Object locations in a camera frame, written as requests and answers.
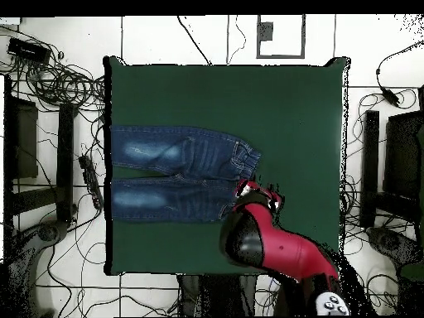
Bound black electronics box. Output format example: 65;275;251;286
7;36;52;65

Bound dark green table cloth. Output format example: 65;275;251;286
103;55;351;277

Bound small grey floor box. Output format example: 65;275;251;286
258;21;275;41

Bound black power strip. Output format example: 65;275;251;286
78;154;106;211

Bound black cable tangle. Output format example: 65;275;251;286
0;24;107;113

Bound grey wheeled base leg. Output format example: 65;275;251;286
365;225;423;267
6;219;71;317

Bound black metal frame stand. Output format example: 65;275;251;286
359;84;424;233
2;75;80;233

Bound blue denim jeans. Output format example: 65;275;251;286
110;124;263;224

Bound black power adapter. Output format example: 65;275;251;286
379;86;402;108

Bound thick black floor cable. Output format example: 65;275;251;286
176;14;213;66

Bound thin black floor cable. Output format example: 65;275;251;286
225;14;248;65

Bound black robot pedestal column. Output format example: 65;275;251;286
177;273;258;317

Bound grey square floor frame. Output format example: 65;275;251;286
255;13;306;60

